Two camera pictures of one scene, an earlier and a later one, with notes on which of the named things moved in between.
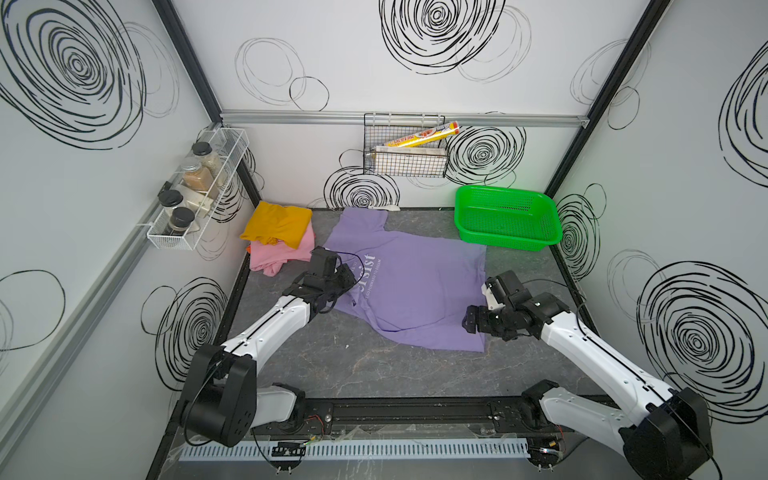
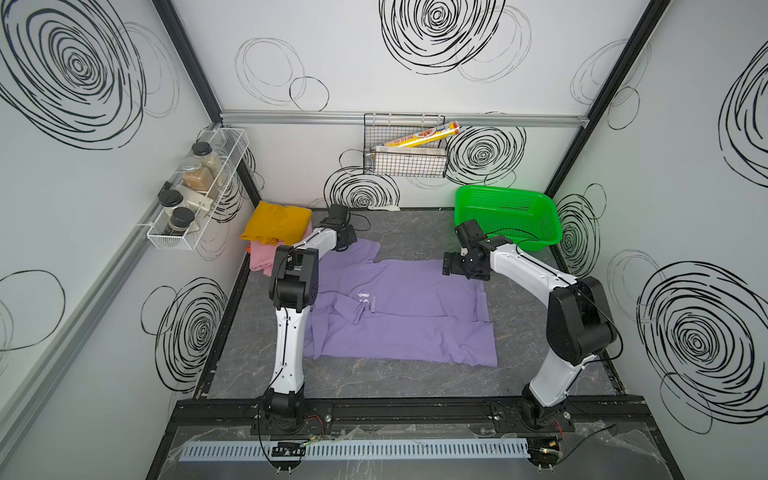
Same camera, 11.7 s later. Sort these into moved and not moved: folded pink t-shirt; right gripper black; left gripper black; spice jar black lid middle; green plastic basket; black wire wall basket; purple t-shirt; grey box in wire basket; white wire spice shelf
Moved: purple t-shirt; left gripper black; right gripper black
Not moved: spice jar black lid middle; green plastic basket; white wire spice shelf; black wire wall basket; folded pink t-shirt; grey box in wire basket
